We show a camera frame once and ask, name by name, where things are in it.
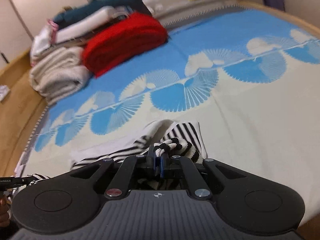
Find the teal shark plush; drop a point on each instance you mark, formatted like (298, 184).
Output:
(75, 15)

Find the pink white folded clothes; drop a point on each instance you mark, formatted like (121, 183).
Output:
(43, 41)

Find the crumpled plastic wrapper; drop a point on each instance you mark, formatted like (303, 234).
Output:
(4, 91)

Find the white folded cloth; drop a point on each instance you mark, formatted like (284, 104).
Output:
(99, 18)

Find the person's hand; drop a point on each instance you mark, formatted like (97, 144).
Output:
(4, 215)

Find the blue white patterned bedspread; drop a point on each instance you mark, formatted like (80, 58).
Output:
(241, 84)

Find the wooden bed headboard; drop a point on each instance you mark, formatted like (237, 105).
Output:
(20, 110)

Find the cream folded blanket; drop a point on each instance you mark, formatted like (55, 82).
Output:
(60, 74)

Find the striped white hooded garment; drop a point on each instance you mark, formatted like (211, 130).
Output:
(150, 144)

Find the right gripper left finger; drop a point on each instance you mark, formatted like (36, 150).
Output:
(132, 169)

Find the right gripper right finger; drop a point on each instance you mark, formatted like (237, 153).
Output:
(184, 170)

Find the red folded blanket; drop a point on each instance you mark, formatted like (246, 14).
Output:
(121, 41)

